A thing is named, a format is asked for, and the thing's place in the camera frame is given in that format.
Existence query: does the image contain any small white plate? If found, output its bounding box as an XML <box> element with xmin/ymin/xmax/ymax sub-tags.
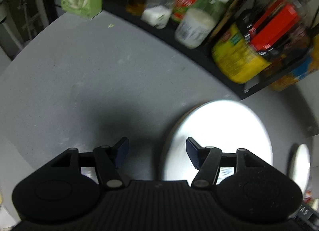
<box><xmin>289</xmin><ymin>144</ymin><xmax>311</xmax><ymax>194</ymax></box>

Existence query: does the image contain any sweet print white plate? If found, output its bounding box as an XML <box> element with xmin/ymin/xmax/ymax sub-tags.
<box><xmin>160</xmin><ymin>100</ymin><xmax>273</xmax><ymax>183</ymax></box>

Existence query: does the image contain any small clear spice jar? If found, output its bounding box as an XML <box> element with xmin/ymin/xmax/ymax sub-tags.
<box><xmin>141</xmin><ymin>0</ymin><xmax>177</xmax><ymax>30</ymax></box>

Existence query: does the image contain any black metal shelf rack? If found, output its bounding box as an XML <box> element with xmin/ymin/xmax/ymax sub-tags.
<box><xmin>102</xmin><ymin>0</ymin><xmax>310</xmax><ymax>99</ymax></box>

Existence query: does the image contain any white cap seasoning jar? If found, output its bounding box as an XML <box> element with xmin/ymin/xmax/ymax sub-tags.
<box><xmin>175</xmin><ymin>0</ymin><xmax>229</xmax><ymax>49</ymax></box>

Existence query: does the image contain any soy sauce bottle red handle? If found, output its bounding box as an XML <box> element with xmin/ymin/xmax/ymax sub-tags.
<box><xmin>211</xmin><ymin>0</ymin><xmax>315</xmax><ymax>84</ymax></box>

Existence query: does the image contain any green label sauce bottle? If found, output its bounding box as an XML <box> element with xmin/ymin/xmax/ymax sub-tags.
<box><xmin>171</xmin><ymin>0</ymin><xmax>197</xmax><ymax>23</ymax></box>

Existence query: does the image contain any orange juice bottle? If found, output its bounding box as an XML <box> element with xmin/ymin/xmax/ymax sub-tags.
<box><xmin>270</xmin><ymin>45</ymin><xmax>318</xmax><ymax>92</ymax></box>

